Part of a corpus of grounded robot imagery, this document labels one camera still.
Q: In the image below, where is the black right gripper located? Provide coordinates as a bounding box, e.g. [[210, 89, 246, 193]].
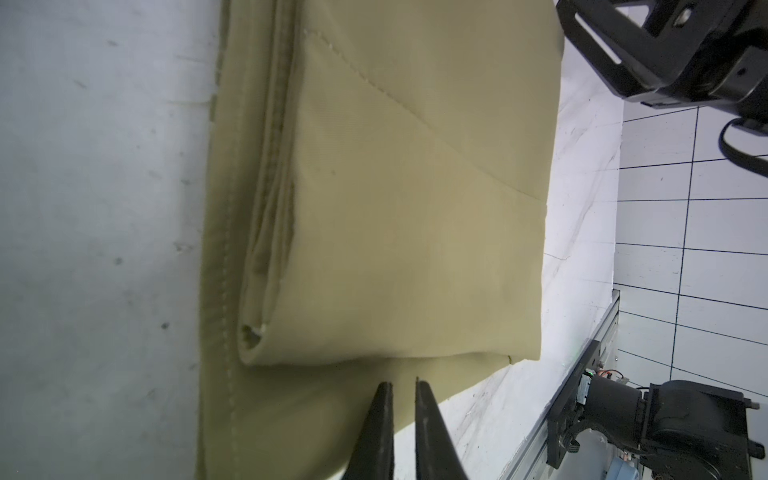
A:
[[556, 1, 767, 120]]

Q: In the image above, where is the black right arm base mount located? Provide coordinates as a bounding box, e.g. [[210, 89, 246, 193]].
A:
[[566, 370, 767, 479]]

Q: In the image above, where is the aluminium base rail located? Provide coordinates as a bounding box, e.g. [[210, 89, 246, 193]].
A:
[[501, 290, 620, 479]]

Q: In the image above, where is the olive green skirt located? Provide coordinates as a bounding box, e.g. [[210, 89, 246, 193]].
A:
[[196, 1, 563, 479]]

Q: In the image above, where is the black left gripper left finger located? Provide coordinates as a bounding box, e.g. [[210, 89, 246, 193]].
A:
[[342, 382, 394, 480]]

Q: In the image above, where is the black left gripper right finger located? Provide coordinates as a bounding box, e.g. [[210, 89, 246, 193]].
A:
[[415, 379, 468, 480]]

